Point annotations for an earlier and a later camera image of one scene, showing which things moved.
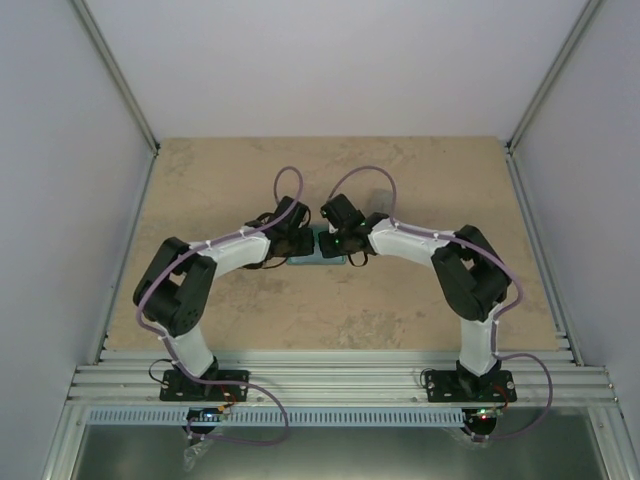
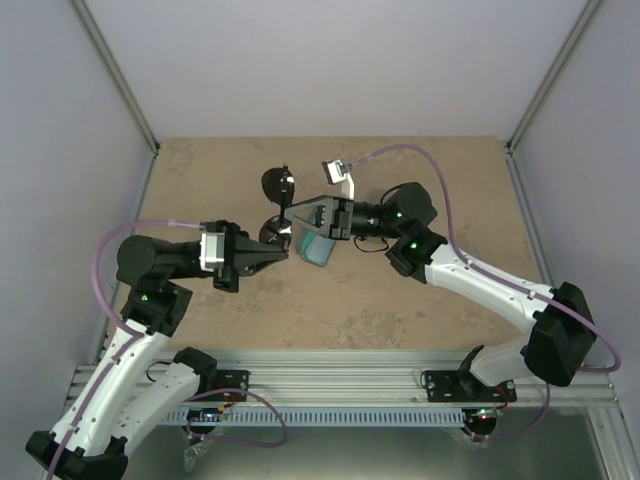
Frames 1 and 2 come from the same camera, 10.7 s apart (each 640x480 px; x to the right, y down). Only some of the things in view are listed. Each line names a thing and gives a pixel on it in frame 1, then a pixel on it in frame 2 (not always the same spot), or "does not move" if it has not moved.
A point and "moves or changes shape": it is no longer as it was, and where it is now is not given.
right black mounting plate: x=465 y=386 does not move
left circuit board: x=204 y=414 does not move
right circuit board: x=480 y=417 does not move
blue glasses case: x=316 y=257 moves or changes shape
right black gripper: x=329 y=250 → x=343 y=214
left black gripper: x=307 y=248 → x=250 y=256
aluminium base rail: x=342 y=377 does not move
